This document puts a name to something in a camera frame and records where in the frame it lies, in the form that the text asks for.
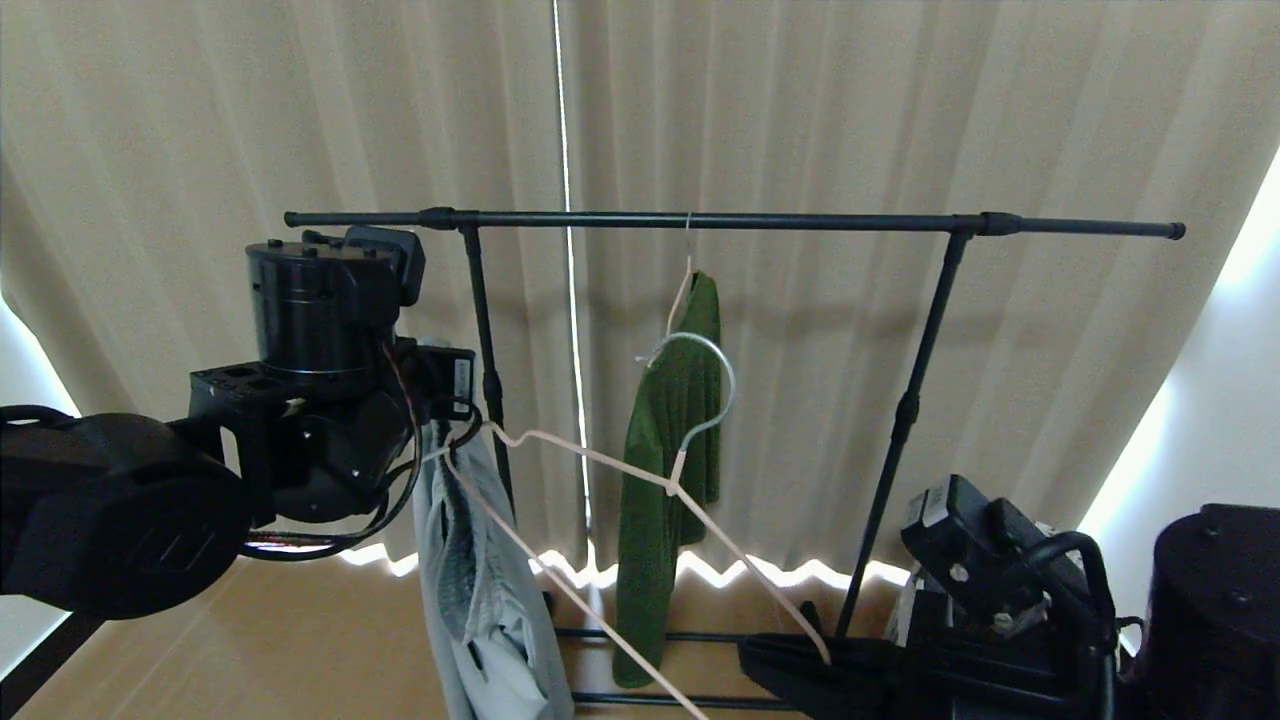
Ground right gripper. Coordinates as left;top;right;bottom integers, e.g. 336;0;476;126
888;590;1121;720

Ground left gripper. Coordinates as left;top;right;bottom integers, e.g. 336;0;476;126
398;343;480;428

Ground pale grey shorts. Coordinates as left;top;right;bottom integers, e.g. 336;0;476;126
413;420;577;720

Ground green shirt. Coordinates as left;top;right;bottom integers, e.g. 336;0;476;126
612;270;724;691

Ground pink clothes hanger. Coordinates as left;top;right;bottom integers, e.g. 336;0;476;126
665;212;697;337
440;331;833;720

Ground white laundry basket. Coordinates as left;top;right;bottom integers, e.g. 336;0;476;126
885;520;1147;656

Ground black clothes rack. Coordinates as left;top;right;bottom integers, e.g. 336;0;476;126
283;207;1187;711

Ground beige curtain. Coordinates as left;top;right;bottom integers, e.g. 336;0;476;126
0;0;1280;591

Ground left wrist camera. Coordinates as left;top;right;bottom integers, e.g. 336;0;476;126
343;225;427;307

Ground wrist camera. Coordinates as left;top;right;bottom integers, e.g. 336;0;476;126
343;225;427;307
900;475;1091;641

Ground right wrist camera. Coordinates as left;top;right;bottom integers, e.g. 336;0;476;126
900;475;1091;641

